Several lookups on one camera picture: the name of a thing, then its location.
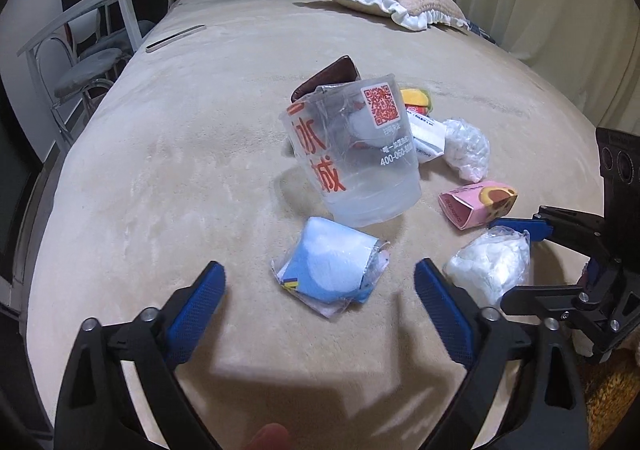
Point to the dark plaid cloth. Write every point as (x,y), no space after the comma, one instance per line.
(485,33)

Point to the brown snack packet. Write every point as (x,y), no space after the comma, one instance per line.
(330,74)

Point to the grey cushioned chair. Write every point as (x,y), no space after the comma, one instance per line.
(87,72)
(117,37)

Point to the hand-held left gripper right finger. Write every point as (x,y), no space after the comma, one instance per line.
(445,310)

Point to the beige fleece blanket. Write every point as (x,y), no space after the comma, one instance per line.
(175,180)

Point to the white paper packet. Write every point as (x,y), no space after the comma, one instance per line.
(427,134)

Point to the blue and white tissue packet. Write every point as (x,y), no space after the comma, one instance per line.
(330,260)

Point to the person's left hand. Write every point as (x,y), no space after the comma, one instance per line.
(270,437)

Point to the pink cardboard box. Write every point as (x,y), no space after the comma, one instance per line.
(475,202)

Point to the clear plastic cup red print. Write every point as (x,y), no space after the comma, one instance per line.
(360,180)

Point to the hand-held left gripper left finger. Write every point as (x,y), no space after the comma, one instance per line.
(200,310)

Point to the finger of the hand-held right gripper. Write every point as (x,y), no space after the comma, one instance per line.
(520,225)
(545,300)

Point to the silver flat bar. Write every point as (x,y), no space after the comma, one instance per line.
(175,37)

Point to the clear plastic bag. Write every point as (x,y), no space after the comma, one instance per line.
(465,149)

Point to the red and yellow snack packet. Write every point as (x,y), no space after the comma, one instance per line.
(417,99)

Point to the cream curtain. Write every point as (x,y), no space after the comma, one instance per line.
(550,4)

